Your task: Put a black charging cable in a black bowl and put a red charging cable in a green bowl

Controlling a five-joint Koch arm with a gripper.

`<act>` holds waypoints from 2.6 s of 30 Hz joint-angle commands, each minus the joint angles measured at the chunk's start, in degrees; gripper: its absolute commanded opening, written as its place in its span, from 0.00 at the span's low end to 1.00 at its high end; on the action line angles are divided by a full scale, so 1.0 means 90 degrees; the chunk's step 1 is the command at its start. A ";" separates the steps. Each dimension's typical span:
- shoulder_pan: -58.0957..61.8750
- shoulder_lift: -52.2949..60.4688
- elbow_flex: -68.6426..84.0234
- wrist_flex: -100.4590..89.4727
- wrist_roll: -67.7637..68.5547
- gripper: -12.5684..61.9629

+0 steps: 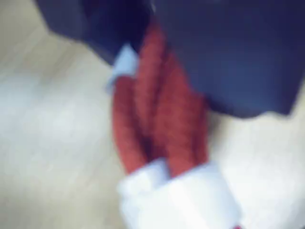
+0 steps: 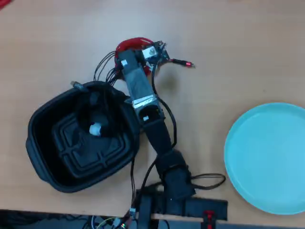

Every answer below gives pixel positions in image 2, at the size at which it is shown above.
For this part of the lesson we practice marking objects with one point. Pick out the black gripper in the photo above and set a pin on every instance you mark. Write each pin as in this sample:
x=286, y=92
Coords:
x=139, y=56

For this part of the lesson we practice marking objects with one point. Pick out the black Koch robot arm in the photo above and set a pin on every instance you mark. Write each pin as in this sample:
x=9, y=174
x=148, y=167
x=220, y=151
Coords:
x=159, y=138

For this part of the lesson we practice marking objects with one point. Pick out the black rectangular plastic bowl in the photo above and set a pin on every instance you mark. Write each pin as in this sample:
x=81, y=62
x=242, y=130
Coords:
x=47, y=155

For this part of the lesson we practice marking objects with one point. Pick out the red object at table edge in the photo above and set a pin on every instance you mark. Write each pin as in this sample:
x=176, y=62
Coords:
x=3, y=3

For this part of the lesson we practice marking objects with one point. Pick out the black table clamp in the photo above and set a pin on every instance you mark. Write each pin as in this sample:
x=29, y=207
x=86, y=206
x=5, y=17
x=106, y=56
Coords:
x=145, y=210

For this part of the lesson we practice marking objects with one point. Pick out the light blue plate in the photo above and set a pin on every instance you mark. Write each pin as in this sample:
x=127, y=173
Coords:
x=267, y=157

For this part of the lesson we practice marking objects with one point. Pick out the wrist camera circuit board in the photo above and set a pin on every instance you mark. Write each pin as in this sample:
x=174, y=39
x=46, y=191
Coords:
x=162, y=53

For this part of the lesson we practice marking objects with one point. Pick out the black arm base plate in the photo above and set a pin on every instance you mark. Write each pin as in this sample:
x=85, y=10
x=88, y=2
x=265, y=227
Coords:
x=209, y=206

